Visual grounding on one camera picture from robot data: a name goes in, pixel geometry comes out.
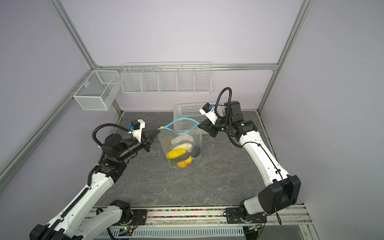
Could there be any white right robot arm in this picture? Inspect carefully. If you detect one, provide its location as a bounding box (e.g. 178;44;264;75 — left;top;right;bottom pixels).
198;87;301;223

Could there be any yellow toy lemon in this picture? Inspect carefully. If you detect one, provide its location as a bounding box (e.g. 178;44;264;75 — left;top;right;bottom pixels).
177;157;193;168

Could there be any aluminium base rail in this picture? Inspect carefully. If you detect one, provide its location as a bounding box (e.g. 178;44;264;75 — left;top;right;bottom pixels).
58;205;313;240

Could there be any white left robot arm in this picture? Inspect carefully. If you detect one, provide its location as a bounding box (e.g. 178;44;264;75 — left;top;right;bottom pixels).
30;120;160;240

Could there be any dark toy eggplant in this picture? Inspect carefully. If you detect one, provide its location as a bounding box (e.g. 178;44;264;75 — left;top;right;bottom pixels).
169;153;191;164

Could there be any white mesh wall box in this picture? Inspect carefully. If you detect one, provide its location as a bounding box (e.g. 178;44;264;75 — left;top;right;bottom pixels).
74;70;122;111

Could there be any black toy avocado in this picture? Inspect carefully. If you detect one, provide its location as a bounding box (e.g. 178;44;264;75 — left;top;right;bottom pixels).
191;146;201;158

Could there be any clear zip top bag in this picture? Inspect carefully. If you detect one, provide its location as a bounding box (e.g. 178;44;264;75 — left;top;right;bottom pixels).
158;118;203;169

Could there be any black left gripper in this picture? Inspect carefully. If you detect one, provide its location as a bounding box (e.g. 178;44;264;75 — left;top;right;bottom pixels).
118;129;160;162

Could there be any white wire wall rack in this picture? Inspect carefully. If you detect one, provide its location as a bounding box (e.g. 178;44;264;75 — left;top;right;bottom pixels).
121;62;212;95

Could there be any white perforated plastic basket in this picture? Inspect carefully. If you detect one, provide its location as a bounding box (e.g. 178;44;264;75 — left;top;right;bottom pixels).
171;102;224;136

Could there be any white toy cucumber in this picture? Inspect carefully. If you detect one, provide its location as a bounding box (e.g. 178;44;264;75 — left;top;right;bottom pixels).
173;143;193;152

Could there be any yellow toy corn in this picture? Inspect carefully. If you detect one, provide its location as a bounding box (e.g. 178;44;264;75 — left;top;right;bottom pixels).
166;149;187;160

